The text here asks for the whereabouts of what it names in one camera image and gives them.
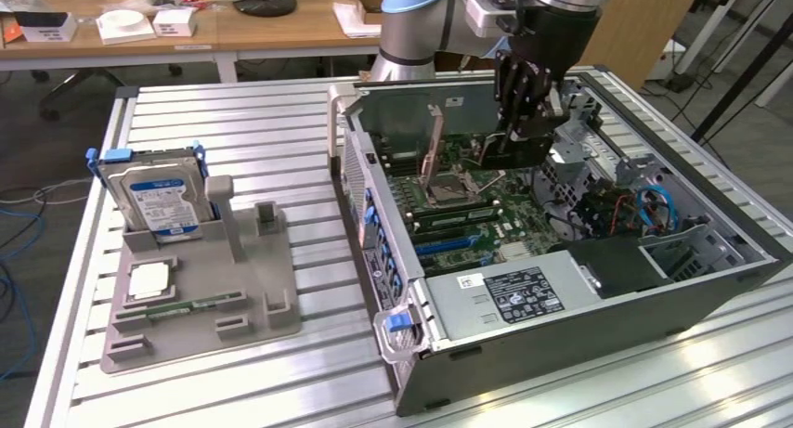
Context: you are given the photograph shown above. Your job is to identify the black graphics card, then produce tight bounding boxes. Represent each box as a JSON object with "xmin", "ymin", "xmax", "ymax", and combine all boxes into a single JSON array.
[{"xmin": 420, "ymin": 103, "xmax": 559, "ymax": 188}]

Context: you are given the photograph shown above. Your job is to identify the black plastic shroud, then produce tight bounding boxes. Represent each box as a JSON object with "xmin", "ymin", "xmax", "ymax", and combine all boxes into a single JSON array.
[{"xmin": 548, "ymin": 235, "xmax": 675, "ymax": 299}]

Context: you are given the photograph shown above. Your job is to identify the grey metal drive cage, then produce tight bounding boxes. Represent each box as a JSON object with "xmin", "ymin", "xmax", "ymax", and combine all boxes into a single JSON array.
[{"xmin": 536, "ymin": 116, "xmax": 621, "ymax": 206}]

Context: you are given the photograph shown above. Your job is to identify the wooden cabinet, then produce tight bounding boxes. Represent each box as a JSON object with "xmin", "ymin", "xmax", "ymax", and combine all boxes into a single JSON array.
[{"xmin": 579, "ymin": 0, "xmax": 708, "ymax": 90}]

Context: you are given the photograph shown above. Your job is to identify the white paper booklet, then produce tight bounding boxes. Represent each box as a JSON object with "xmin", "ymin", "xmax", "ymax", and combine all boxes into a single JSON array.
[{"xmin": 333, "ymin": 0, "xmax": 385, "ymax": 39}]

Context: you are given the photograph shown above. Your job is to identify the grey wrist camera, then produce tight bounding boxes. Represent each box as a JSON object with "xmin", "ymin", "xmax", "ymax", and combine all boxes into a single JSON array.
[{"xmin": 468, "ymin": 0, "xmax": 520, "ymax": 38}]

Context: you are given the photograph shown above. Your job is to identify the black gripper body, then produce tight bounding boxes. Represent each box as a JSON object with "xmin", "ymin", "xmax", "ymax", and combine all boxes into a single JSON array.
[{"xmin": 511, "ymin": 4, "xmax": 604, "ymax": 84}]

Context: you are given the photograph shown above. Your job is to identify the small white box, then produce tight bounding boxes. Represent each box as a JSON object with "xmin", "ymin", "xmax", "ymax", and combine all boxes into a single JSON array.
[{"xmin": 151, "ymin": 7, "xmax": 200, "ymax": 38}]

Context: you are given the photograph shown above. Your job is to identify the green motherboard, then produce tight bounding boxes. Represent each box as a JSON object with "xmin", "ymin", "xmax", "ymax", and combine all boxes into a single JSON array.
[{"xmin": 372, "ymin": 144, "xmax": 560, "ymax": 269}]

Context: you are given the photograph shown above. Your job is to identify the blue wire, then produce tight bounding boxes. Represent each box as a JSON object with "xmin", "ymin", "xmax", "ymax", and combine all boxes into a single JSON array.
[{"xmin": 637, "ymin": 184, "xmax": 683, "ymax": 234}]

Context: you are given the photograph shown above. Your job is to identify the green RAM stick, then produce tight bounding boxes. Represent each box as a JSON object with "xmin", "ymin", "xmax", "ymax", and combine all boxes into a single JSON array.
[{"xmin": 117, "ymin": 295, "xmax": 248, "ymax": 322}]

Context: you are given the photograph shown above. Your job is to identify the silver CPU chip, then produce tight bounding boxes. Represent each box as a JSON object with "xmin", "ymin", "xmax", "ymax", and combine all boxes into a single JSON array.
[{"xmin": 127, "ymin": 264, "xmax": 176, "ymax": 304}]

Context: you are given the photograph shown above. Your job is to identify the white square tray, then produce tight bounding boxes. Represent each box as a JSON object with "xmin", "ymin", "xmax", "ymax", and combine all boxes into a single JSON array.
[{"xmin": 95, "ymin": 8, "xmax": 158, "ymax": 45}]

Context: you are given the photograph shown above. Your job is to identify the orange box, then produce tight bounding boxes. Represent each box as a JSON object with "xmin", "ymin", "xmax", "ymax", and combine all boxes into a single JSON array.
[{"xmin": 0, "ymin": 17, "xmax": 25, "ymax": 48}]

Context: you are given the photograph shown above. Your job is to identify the metal socket cover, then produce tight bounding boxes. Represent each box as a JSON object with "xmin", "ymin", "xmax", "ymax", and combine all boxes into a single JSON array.
[{"xmin": 464, "ymin": 166, "xmax": 508, "ymax": 191}]

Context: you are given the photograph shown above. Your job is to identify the silver chipset heatsink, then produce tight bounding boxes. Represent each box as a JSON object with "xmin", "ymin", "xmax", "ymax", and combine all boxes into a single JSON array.
[{"xmin": 499, "ymin": 241, "xmax": 532, "ymax": 262}]

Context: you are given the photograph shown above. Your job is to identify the white table frame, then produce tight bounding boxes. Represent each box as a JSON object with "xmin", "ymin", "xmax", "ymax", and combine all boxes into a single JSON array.
[{"xmin": 644, "ymin": 0, "xmax": 793, "ymax": 109}]

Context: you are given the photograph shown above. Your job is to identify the white floor cable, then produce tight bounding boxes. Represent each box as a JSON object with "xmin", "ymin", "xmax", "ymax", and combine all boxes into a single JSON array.
[{"xmin": 0, "ymin": 179, "xmax": 95, "ymax": 206}]

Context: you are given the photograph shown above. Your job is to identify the grey plastic parts rack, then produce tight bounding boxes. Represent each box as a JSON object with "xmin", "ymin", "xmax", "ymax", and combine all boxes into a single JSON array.
[{"xmin": 102, "ymin": 175, "xmax": 305, "ymax": 376}]

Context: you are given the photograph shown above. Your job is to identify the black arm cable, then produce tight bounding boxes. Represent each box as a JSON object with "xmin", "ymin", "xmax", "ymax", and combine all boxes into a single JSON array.
[{"xmin": 493, "ymin": 0, "xmax": 536, "ymax": 38}]

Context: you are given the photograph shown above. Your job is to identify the blue expansion slot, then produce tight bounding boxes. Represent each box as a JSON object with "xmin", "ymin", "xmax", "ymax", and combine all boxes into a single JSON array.
[{"xmin": 413, "ymin": 235, "xmax": 480, "ymax": 257}]

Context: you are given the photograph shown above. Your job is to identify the grey metal disk bay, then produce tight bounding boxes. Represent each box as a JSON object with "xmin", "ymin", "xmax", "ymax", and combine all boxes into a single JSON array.
[{"xmin": 637, "ymin": 223, "xmax": 746, "ymax": 283}]

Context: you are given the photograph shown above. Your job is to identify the wooden desk white frame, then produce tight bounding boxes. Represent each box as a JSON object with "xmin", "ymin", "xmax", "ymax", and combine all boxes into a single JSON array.
[{"xmin": 0, "ymin": 0, "xmax": 560, "ymax": 84}]

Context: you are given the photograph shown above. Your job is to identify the black stand pole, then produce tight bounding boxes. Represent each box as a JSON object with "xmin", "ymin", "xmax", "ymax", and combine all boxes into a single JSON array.
[{"xmin": 691, "ymin": 28, "xmax": 793, "ymax": 144}]

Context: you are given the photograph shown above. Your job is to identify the black round lamp base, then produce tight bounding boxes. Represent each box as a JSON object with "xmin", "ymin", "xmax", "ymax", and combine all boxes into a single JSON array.
[{"xmin": 233, "ymin": 0, "xmax": 300, "ymax": 19}]

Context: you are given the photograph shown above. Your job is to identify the grey power supply unit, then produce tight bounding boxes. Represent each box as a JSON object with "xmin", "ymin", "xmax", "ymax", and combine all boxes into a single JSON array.
[{"xmin": 424, "ymin": 251, "xmax": 607, "ymax": 344}]

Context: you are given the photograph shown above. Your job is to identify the blue floor cable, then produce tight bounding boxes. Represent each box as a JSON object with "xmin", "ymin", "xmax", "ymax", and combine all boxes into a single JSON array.
[{"xmin": 0, "ymin": 207, "xmax": 49, "ymax": 383}]

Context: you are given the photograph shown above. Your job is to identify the white box black lid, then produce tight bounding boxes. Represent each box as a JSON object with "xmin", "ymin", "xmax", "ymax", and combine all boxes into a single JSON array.
[{"xmin": 11, "ymin": 10, "xmax": 81, "ymax": 44}]

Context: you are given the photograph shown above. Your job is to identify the hard disk in blue caddy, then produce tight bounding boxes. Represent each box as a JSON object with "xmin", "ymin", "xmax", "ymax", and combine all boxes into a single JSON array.
[{"xmin": 85, "ymin": 142, "xmax": 210, "ymax": 243}]

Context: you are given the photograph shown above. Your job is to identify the open dark grey PC case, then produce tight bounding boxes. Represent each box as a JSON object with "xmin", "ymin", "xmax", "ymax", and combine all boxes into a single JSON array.
[{"xmin": 326, "ymin": 65, "xmax": 793, "ymax": 418}]

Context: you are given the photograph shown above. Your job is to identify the red wire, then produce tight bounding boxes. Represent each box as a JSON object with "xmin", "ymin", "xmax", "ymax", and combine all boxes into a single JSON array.
[{"xmin": 611, "ymin": 190, "xmax": 635, "ymax": 234}]

